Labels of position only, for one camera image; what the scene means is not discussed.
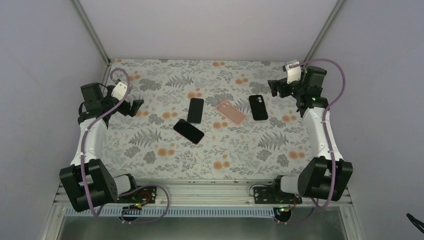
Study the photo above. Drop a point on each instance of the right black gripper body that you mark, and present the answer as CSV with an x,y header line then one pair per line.
x,y
284,93

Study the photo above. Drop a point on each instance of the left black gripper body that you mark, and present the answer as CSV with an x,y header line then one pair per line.
x,y
125,111

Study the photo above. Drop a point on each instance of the black phone case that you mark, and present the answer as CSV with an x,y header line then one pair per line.
x,y
258,107

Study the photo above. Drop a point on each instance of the pink phone case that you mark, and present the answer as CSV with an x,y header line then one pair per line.
x,y
231,112

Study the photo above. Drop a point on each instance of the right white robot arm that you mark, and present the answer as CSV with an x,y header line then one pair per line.
x,y
327,174

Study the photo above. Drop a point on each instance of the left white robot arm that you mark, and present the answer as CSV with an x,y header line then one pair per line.
x,y
86,181

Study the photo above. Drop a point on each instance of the floral patterned mat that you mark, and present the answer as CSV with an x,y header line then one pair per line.
x,y
148,147

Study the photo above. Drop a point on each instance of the black object at edge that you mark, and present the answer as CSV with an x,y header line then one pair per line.
x,y
416,222

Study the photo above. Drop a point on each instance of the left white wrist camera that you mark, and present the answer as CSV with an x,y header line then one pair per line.
x,y
119,91

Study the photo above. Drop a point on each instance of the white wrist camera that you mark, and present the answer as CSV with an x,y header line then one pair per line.
x,y
119,91
293,71

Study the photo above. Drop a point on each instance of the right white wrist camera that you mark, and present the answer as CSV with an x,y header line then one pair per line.
x,y
293,71

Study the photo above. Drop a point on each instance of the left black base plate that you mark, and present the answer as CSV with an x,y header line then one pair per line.
x,y
143,196

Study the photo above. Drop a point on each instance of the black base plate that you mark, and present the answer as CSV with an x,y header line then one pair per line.
x,y
143,196
266,195

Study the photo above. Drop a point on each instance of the aluminium mounting rail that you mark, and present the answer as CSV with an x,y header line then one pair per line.
x,y
205,193

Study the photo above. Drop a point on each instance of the white slotted cable duct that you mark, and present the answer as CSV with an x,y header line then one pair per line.
x,y
198,212

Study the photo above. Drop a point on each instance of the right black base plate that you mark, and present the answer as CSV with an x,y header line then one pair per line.
x,y
266,195

